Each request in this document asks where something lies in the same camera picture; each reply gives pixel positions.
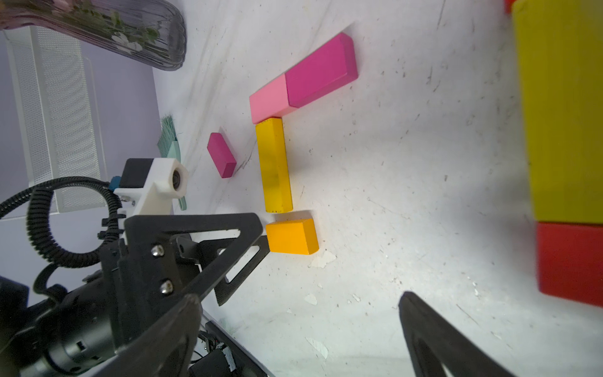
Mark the orange block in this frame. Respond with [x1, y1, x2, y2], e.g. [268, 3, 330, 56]
[266, 218, 320, 255]

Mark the lower white mesh shelf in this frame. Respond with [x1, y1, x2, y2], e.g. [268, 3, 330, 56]
[3, 27, 107, 185]

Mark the red block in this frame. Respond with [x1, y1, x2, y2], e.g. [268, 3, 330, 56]
[503, 0, 516, 14]
[536, 222, 602, 307]

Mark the dark glass vase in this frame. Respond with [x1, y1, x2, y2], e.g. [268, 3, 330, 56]
[1, 0, 187, 72]

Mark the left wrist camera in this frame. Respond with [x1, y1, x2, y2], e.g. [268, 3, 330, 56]
[114, 158, 188, 218]

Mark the light pink block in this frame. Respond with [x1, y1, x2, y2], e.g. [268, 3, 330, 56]
[249, 74, 297, 124]

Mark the yellow large block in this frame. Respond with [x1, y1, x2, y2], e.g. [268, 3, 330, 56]
[256, 118, 294, 214]

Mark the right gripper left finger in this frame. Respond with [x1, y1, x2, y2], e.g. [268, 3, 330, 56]
[96, 295, 202, 377]

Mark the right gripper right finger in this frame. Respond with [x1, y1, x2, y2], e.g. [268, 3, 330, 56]
[399, 292, 512, 376]

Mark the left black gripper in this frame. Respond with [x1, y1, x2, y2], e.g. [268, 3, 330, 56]
[28, 213, 270, 376]

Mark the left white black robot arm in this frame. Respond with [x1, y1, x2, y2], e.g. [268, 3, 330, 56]
[1, 177, 263, 376]

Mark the magenta block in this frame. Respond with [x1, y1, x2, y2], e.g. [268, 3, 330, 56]
[285, 32, 359, 108]
[207, 133, 237, 178]

